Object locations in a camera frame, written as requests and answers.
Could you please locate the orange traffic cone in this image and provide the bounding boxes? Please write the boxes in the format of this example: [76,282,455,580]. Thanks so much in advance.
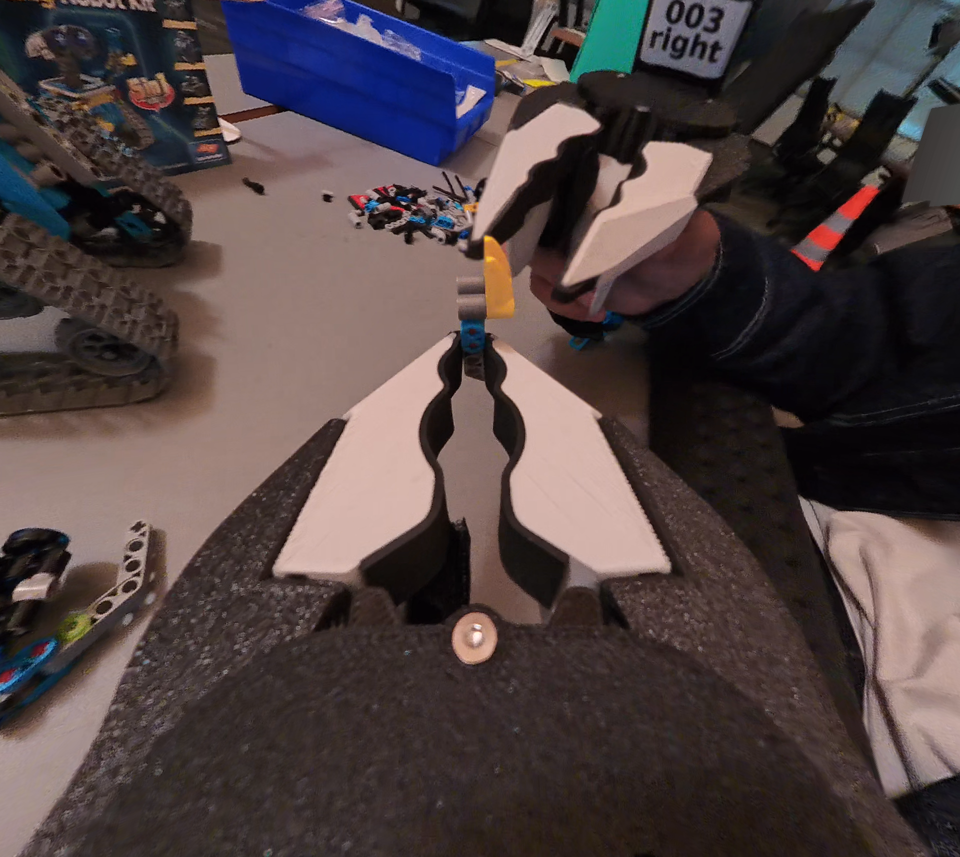
[789,182,886,276]

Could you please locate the blue racket-shaped piece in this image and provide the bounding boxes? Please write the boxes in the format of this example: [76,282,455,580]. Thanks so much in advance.
[567,314,627,353]

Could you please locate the small robot kit box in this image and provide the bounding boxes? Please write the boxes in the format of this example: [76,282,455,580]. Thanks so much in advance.
[0,0,235,179]

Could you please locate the pile of small building pieces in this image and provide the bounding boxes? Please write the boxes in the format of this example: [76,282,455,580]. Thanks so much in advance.
[320,172,484,249]

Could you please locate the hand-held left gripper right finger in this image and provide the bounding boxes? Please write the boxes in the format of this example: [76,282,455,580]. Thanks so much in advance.
[488,344,673,576]

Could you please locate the teal plastic tub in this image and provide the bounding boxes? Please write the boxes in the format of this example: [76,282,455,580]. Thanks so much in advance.
[569,0,657,86]

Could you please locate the yellow claw arm piece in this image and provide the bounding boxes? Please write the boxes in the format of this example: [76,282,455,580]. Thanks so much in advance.
[456,235,520,381]

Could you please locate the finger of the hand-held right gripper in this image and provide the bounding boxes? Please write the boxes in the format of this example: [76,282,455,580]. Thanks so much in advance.
[552,137,715,320]
[467,101,607,282]

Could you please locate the black office chair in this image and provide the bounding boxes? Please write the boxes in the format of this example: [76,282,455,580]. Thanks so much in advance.
[773,77,919,206]

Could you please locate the clear plastic bags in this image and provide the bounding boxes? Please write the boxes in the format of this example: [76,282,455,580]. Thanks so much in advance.
[293,0,489,116]

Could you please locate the person's right forearm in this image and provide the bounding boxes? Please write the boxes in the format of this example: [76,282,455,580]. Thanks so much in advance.
[642,209,960,521]

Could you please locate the person's right hand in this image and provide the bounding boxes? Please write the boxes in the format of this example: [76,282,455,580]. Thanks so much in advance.
[531,202,724,336]

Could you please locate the grey desk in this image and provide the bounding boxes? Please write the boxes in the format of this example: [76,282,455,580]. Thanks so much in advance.
[0,47,706,857]

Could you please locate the blue plastic bin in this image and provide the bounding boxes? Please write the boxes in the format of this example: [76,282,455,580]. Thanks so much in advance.
[221,0,498,168]

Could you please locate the person's white shirt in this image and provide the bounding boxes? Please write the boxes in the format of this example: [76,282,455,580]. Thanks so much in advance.
[795,494,960,801]

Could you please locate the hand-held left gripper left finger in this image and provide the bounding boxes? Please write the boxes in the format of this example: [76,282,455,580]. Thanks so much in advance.
[275,337,459,581]

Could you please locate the blue tracked toy robot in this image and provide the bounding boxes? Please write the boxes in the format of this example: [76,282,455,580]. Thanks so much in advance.
[0,67,196,419]

